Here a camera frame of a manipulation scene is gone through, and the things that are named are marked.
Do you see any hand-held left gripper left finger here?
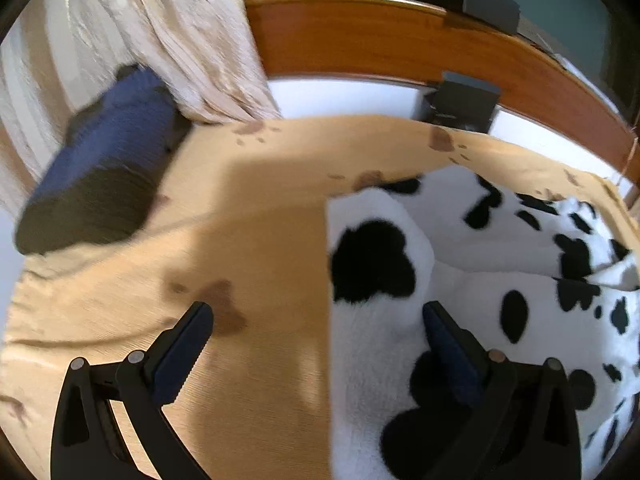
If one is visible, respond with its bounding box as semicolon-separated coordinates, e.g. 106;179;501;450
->
50;301;215;480

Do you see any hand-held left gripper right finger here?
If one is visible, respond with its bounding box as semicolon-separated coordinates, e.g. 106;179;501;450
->
421;301;583;480

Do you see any cow print fleece garment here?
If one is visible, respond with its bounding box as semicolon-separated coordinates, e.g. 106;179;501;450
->
325;172;640;480

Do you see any yellow paw print blanket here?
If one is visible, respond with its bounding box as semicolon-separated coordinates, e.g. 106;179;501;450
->
0;114;640;480

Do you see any blue and black folded cloth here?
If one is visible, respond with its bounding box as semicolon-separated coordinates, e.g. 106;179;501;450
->
14;62;193;256

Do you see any black box with white tab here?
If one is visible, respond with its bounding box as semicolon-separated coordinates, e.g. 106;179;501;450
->
421;71;502;133

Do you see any cream patterned curtain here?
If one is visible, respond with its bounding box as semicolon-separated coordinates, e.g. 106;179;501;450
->
0;0;282;221

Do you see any thin ribbon string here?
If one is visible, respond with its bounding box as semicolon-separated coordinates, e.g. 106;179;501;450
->
617;127;640;186

